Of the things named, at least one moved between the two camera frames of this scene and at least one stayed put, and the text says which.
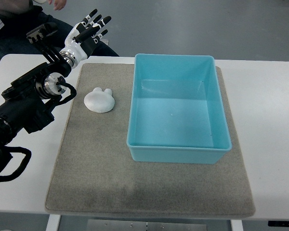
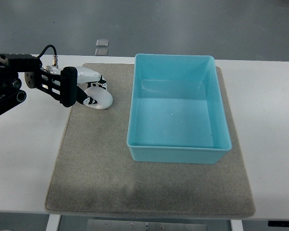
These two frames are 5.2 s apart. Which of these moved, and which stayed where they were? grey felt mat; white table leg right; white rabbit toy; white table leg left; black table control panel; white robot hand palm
Moved: white robot hand palm; white rabbit toy
Stayed: white table leg right; white table leg left; black table control panel; grey felt mat
